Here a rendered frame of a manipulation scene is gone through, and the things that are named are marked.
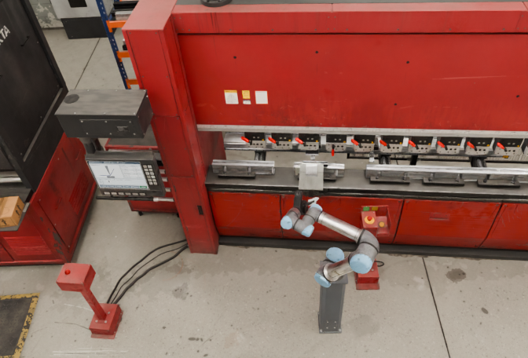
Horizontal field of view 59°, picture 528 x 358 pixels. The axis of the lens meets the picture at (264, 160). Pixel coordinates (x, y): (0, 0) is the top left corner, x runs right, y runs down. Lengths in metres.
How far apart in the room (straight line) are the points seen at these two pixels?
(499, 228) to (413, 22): 2.01
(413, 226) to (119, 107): 2.51
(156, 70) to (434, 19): 1.66
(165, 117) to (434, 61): 1.76
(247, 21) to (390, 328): 2.59
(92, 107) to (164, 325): 1.99
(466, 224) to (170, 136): 2.43
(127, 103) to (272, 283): 2.09
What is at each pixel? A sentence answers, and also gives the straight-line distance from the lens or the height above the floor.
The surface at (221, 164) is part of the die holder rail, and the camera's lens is 3.73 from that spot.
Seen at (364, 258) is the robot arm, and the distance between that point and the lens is 2.70.
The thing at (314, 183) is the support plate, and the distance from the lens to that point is 3.50.
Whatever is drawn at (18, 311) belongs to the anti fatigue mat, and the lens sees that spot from 4.67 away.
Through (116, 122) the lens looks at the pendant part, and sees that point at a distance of 2.86.
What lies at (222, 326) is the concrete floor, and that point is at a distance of 4.02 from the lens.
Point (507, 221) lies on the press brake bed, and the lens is 4.17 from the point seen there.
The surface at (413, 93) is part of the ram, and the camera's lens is 3.21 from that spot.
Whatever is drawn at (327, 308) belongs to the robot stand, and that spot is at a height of 0.40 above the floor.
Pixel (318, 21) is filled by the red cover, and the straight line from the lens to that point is 2.85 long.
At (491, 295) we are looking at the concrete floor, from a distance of 4.40.
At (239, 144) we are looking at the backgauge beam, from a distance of 3.89.
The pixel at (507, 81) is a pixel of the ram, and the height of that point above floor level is 1.81.
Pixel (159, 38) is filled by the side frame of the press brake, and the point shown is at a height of 2.24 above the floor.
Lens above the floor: 3.60
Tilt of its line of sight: 45 degrees down
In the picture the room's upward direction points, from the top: 5 degrees counter-clockwise
